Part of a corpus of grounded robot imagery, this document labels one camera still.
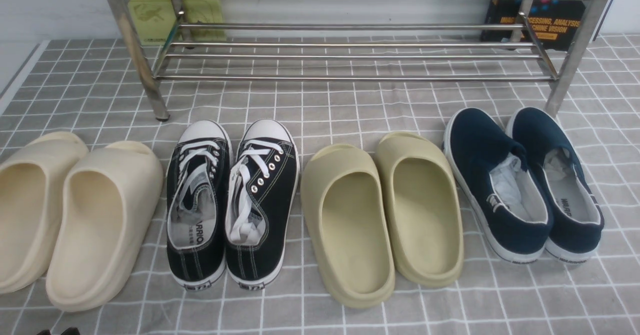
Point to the navy slip-on shoe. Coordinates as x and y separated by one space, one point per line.
493 172
577 218

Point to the black canvas sneaker left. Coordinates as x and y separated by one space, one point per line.
197 187

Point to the olive slipper left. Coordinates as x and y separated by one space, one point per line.
342 205

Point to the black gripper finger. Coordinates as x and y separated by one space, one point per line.
71 331

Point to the stainless steel shoe rack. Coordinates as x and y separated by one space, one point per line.
524 46

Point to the black canvas sneaker right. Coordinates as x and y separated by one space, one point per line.
261 190

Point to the cream slipper far left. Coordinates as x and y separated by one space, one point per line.
31 206

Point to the black computer vision book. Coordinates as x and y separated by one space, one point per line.
554 21

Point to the black canvas sneaker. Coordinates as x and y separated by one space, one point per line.
197 187
261 190

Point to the olive slipper right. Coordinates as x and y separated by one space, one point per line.
422 209

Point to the cream slipper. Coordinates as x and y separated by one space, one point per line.
31 206
108 200

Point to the olive slipper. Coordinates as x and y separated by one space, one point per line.
422 209
342 205

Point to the green and teal book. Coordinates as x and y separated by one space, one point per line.
154 19

